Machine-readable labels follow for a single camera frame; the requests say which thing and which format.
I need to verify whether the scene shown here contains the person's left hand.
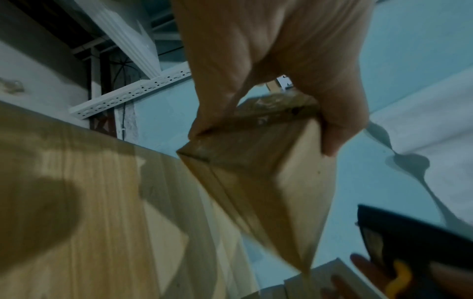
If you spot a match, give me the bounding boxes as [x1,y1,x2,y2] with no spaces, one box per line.
[171,0,374,156]

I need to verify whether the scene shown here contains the person's right hand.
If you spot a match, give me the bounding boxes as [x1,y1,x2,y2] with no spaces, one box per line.
[319,253,392,299]

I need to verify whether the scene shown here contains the black yellow sanding block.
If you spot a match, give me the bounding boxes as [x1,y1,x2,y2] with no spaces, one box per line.
[355,204,473,299]

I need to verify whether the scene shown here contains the wooden block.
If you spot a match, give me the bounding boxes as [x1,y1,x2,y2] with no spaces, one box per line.
[176,90,338,276]

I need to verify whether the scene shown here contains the white moulding pieces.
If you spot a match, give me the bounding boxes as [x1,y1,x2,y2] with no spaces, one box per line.
[241,258,387,299]

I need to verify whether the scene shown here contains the white moulding strip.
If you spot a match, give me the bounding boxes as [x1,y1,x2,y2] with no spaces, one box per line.
[73,0,162,80]

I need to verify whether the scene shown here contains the white plastic sheet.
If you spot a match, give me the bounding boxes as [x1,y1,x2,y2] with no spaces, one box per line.
[369,65,473,235]

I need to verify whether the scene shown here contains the large wooden board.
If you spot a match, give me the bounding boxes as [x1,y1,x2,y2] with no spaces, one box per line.
[0,100,261,299]

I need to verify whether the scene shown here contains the white perforated shelf rail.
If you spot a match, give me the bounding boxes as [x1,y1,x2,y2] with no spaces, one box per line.
[68,62,193,121]

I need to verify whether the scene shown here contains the black cables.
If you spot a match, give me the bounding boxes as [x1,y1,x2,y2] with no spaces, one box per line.
[109,54,138,138]

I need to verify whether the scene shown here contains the small wall bracket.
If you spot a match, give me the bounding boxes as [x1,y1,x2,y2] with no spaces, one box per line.
[0,77,25,95]

